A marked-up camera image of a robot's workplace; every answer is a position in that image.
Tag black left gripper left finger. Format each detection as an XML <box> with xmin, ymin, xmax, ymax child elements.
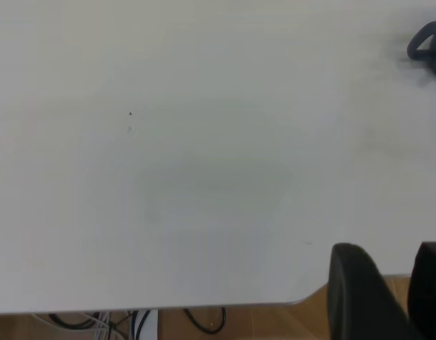
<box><xmin>327</xmin><ymin>242</ymin><xmax>421</xmax><ymax>340</ymax></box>

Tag dark grey ceramic mug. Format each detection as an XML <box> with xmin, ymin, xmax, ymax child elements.
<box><xmin>406</xmin><ymin>19</ymin><xmax>436</xmax><ymax>83</ymax></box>

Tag black and white cables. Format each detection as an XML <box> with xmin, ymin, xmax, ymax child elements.
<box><xmin>29</xmin><ymin>311</ymin><xmax>124</xmax><ymax>340</ymax></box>

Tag black looped floor cable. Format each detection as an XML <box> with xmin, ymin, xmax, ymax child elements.
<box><xmin>47</xmin><ymin>311</ymin><xmax>111</xmax><ymax>331</ymax></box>
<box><xmin>183</xmin><ymin>307</ymin><xmax>227</xmax><ymax>334</ymax></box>

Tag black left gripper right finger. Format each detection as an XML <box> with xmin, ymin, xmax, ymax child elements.
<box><xmin>407</xmin><ymin>242</ymin><xmax>436</xmax><ymax>340</ymax></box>

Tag white table leg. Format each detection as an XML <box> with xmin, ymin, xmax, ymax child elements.
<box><xmin>132</xmin><ymin>309</ymin><xmax>159</xmax><ymax>340</ymax></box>

